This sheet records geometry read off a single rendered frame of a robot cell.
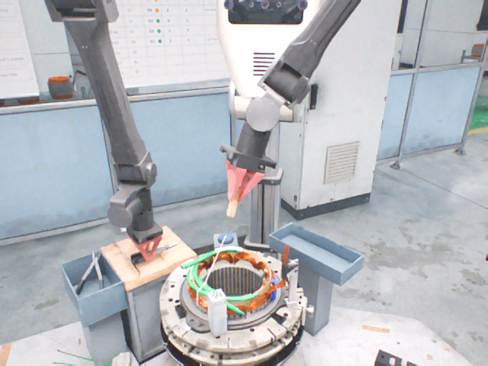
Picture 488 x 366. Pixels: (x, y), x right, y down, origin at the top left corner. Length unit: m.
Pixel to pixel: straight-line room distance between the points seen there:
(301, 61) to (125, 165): 0.46
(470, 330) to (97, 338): 2.09
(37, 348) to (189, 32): 2.27
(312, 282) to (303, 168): 2.05
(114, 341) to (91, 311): 0.15
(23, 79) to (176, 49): 1.00
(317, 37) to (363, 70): 2.53
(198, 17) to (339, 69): 1.08
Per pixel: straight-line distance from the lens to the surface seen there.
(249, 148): 0.72
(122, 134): 0.85
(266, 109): 0.65
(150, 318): 1.13
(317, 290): 1.14
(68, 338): 1.35
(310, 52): 0.70
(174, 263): 1.05
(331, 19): 0.69
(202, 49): 3.03
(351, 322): 1.32
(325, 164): 3.23
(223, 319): 0.79
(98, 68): 0.79
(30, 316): 2.74
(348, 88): 3.15
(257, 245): 1.35
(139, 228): 0.98
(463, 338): 2.60
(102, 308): 1.04
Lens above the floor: 1.68
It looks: 26 degrees down
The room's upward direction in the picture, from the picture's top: straight up
